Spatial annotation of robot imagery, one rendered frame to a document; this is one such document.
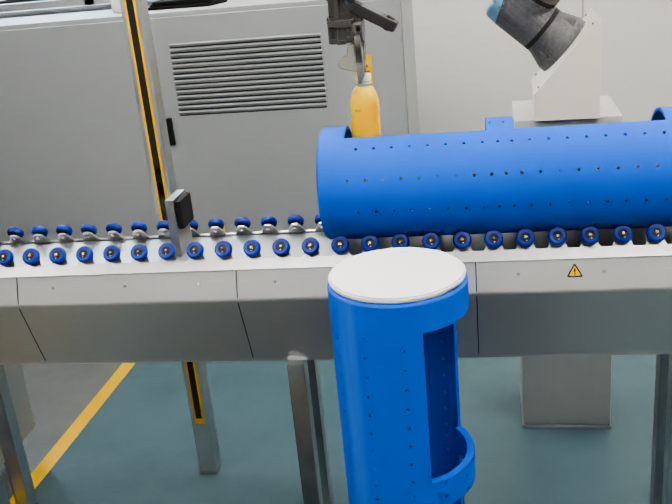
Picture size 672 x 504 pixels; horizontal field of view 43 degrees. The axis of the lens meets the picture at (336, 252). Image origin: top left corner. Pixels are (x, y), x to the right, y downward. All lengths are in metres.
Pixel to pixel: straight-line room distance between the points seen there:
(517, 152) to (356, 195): 0.39
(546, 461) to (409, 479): 1.23
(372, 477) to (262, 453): 1.31
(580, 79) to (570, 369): 0.99
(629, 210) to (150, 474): 1.85
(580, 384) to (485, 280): 1.04
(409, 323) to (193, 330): 0.83
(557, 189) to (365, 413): 0.69
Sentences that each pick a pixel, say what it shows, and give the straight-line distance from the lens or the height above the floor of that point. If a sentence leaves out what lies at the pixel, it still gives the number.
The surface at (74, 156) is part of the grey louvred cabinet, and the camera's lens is 4.03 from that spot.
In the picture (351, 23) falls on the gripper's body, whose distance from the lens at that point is 2.06.
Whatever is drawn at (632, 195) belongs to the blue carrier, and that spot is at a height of 1.07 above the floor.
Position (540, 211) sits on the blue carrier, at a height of 1.04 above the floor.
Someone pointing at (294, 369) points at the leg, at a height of 0.61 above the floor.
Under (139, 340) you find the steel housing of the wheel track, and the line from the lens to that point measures 2.37.
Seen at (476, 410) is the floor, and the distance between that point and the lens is 3.24.
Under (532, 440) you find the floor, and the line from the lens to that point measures 3.07.
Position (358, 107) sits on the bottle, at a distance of 2.09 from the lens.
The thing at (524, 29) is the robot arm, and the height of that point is 1.36.
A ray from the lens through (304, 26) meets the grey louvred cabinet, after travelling 3.58.
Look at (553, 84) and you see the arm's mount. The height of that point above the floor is 1.21.
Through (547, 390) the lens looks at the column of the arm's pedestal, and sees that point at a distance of 3.07.
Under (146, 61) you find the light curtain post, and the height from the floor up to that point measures 1.39.
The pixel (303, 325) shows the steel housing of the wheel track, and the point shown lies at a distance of 2.21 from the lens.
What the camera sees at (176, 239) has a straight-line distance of 2.27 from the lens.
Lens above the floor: 1.68
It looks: 20 degrees down
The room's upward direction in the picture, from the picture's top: 5 degrees counter-clockwise
